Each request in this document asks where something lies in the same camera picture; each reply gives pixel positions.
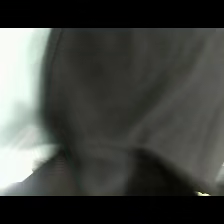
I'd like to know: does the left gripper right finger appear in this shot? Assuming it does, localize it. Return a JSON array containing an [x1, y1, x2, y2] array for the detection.
[[124, 148, 201, 197]]

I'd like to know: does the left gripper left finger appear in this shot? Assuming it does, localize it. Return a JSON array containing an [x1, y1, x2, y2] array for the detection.
[[6, 151, 83, 197]]

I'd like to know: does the dark grey garment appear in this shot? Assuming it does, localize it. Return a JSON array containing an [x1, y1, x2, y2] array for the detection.
[[39, 28, 224, 197]]

